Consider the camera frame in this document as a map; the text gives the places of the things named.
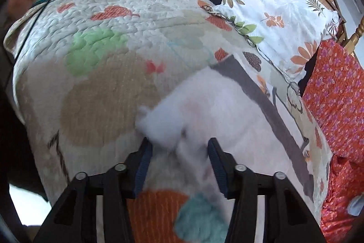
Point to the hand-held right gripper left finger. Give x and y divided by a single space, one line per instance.
144 163

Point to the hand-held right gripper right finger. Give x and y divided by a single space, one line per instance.
217 170

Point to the white garment with grey trim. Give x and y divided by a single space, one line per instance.
224 115

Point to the printed quilted blanket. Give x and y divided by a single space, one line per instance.
113 66

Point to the red floral cloth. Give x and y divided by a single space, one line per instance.
338 106

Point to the white leaf print pillow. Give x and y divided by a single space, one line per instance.
281 21

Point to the wooden chair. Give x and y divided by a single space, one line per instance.
355 35

